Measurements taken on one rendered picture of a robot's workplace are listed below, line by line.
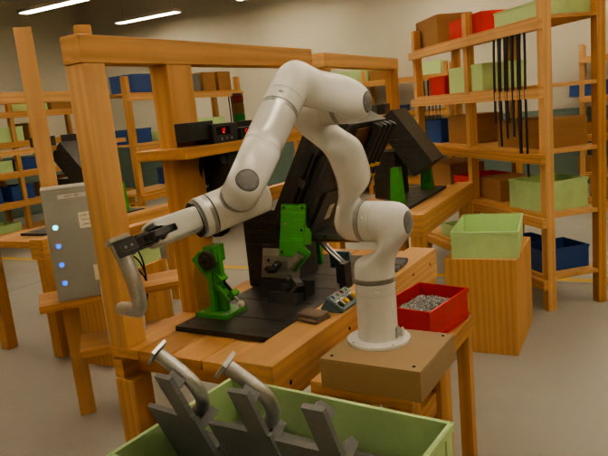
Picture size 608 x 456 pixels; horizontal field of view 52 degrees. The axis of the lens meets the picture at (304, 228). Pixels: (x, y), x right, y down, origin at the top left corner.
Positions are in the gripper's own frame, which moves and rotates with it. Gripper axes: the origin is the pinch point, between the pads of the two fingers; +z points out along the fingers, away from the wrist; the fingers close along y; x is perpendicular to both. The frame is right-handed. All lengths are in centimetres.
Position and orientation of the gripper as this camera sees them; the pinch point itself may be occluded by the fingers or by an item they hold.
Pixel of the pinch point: (124, 248)
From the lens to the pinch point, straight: 124.3
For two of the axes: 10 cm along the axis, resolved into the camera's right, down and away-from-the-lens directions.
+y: 4.2, -1.6, -8.9
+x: 4.0, 9.2, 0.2
